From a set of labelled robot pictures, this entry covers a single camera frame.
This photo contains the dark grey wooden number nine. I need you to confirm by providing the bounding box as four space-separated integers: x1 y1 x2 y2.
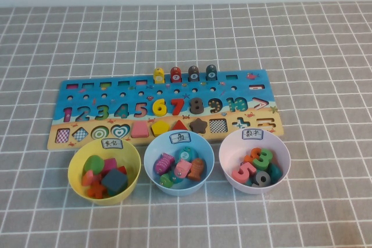
250 171 272 188

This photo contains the white label on blue bowl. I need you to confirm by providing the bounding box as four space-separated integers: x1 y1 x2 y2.
170 131 191 145

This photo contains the blue plastic bowl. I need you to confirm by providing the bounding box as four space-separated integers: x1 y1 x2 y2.
144 131 216 196

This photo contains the pink plastic bowl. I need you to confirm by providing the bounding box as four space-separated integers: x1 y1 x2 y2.
218 129 291 195

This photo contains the wooden number puzzle board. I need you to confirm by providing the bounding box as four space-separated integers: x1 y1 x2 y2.
46 69 284 150

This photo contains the white label on pink bowl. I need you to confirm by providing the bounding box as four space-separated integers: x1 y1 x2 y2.
241 129 264 141

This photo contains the yellow plastic bowl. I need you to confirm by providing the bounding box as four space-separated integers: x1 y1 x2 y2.
67 137 142 207

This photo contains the white label on yellow bowl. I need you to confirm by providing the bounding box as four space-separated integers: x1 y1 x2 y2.
101 138 124 150

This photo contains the red wooden number seven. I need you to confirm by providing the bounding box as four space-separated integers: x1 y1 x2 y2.
170 98 186 116

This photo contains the brown wooden number eight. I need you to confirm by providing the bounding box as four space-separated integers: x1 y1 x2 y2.
189 98 205 114

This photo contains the red wooden triangle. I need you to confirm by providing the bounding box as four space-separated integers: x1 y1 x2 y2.
173 120 189 132

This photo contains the brown wooden star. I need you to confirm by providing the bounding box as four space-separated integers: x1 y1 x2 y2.
189 118 209 134

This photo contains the yellow wooden number six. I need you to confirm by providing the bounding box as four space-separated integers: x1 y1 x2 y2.
152 98 169 117

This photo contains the yellow wooden pentagon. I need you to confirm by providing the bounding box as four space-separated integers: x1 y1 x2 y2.
151 120 171 137

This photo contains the brown fish peg eight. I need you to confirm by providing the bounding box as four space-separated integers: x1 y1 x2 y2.
188 66 201 82

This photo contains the red fish peg seven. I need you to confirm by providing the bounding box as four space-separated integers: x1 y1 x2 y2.
170 66 183 83

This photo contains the yellow fish peg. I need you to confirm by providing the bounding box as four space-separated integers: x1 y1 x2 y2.
153 67 166 85

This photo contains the dark teal fish peg nine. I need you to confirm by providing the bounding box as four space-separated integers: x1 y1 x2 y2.
205 64 219 82

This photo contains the teal wooden fish two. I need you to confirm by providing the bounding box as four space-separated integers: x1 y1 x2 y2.
177 146 195 163

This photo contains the pink wooden trapezoid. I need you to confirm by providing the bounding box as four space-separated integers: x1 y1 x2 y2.
130 122 151 139

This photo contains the pink wooden fish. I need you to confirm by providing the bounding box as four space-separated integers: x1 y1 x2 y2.
174 159 192 178

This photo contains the purple wooden fish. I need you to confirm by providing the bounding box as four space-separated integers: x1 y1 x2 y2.
153 152 175 175

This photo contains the orange wooden fish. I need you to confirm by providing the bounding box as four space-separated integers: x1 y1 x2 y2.
185 157 206 181

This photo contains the grey checkered tablecloth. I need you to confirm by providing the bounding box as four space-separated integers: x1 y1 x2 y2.
0 1 372 248

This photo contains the green wooden fish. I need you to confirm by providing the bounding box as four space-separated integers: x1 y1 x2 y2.
159 172 184 188

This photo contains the orange wooden number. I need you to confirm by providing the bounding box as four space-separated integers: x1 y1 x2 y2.
244 148 262 164

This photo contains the pink wooden number five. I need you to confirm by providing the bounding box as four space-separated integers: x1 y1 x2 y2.
231 162 258 185

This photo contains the green wooden number three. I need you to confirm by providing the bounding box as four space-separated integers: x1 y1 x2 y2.
252 149 274 170

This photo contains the magenta wooden block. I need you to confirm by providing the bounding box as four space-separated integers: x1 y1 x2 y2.
101 157 117 173

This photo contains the dark teal wooden square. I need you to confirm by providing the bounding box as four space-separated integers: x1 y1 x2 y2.
101 168 129 193

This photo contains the green wooden circle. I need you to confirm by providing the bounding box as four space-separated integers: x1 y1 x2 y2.
83 154 105 175

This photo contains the large teal wooden number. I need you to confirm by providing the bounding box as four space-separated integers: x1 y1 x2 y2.
266 163 284 184

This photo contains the coral wooden block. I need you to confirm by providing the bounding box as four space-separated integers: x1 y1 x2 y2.
81 170 96 187

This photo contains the orange wooden plus sign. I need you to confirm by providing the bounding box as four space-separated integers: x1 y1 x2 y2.
87 180 106 199

